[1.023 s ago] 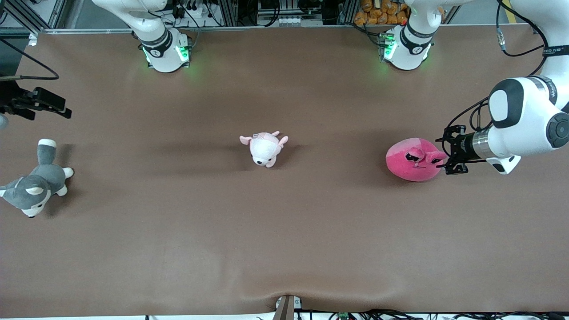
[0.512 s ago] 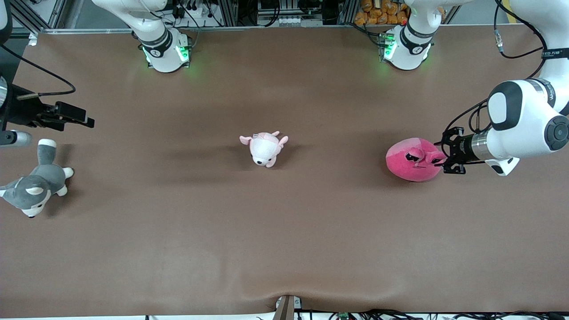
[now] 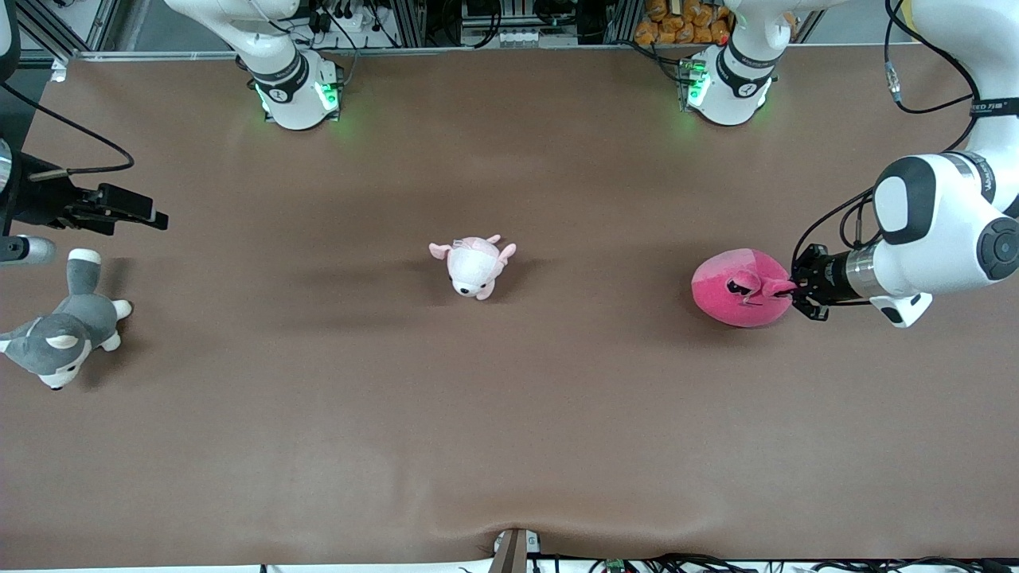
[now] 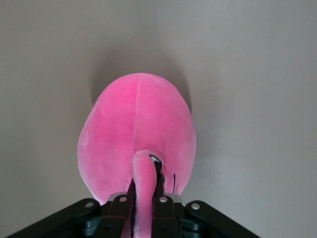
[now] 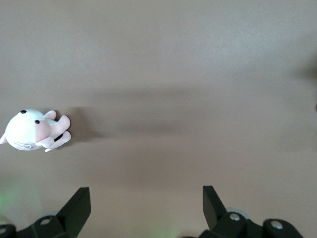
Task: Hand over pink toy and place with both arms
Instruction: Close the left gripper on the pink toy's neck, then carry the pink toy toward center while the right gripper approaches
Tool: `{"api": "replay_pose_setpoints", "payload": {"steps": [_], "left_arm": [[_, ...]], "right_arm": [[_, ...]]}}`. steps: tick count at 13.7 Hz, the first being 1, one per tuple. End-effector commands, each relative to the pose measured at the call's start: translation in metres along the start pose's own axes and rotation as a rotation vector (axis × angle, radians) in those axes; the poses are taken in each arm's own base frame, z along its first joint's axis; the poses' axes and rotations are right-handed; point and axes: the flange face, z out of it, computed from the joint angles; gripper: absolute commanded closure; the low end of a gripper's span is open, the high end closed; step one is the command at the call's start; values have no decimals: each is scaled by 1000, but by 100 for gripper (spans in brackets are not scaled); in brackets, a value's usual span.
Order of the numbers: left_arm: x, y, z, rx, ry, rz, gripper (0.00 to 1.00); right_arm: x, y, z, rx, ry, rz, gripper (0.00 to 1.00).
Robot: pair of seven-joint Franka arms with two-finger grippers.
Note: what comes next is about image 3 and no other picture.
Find pink round plush toy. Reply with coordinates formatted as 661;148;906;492
691;248;799;329

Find grey white plush husky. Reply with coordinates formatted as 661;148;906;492
0;248;133;391

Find orange packaged items pile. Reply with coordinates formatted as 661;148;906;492
634;0;733;46

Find white pink plush puppy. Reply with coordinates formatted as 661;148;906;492
429;234;517;301

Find white power strip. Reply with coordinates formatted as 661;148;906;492
495;28;560;47

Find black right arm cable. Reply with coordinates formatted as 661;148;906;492
0;82;135;181

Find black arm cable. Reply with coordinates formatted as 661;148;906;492
0;82;135;181
792;0;982;267

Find aluminium frame struts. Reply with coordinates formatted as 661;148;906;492
16;0;120;53

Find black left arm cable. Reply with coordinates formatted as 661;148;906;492
792;0;982;267

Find brown camera mount post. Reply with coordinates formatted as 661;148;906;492
487;528;529;573

